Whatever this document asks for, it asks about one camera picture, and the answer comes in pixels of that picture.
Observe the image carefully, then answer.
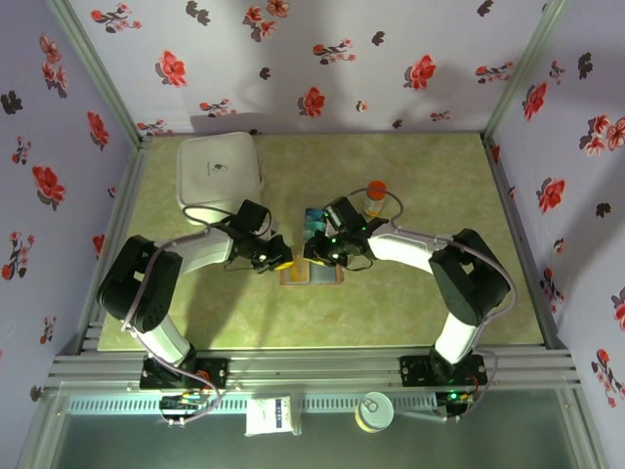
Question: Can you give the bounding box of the white zip case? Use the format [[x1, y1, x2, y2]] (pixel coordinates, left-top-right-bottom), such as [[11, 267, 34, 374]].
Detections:
[[175, 131, 266, 227]]

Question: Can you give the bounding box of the aluminium corner post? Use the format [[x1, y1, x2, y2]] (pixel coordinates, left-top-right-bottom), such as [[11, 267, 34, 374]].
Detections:
[[481, 0, 571, 143], [44, 0, 153, 148]]

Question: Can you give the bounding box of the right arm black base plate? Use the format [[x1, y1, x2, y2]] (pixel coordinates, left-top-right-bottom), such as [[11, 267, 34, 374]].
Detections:
[[398, 355, 488, 388]]

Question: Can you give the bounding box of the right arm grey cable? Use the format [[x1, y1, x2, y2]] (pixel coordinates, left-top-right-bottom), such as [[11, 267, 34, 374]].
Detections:
[[351, 188, 517, 421]]

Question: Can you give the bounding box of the left arm grey cable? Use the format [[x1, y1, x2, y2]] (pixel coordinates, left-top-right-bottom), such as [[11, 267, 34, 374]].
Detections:
[[119, 203, 243, 426]]

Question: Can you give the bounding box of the orange-capped small bottle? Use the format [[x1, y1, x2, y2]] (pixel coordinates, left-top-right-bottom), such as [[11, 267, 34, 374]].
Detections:
[[361, 180, 389, 218]]

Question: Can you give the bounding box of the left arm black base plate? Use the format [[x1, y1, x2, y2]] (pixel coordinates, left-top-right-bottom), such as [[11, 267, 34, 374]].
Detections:
[[140, 356, 230, 391]]

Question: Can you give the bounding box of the tin can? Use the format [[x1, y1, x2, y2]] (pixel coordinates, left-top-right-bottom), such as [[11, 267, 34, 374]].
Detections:
[[354, 391, 396, 434]]

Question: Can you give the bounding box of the aluminium side rail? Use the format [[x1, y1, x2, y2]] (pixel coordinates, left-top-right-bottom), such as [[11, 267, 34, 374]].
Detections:
[[481, 134, 572, 351], [76, 136, 153, 353]]

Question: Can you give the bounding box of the aluminium front rail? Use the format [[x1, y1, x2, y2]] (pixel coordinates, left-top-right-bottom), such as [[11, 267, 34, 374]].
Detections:
[[43, 344, 585, 392]]

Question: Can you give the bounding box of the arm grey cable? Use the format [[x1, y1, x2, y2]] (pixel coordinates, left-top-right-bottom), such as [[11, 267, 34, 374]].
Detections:
[[119, 203, 243, 426], [351, 188, 517, 421]]

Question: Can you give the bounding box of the grey slotted wire duct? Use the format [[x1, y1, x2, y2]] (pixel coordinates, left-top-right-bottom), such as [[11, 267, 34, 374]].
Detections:
[[65, 394, 440, 415]]

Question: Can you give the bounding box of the white paper packet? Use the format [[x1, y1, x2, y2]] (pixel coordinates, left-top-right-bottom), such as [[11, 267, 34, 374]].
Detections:
[[243, 396, 294, 437]]

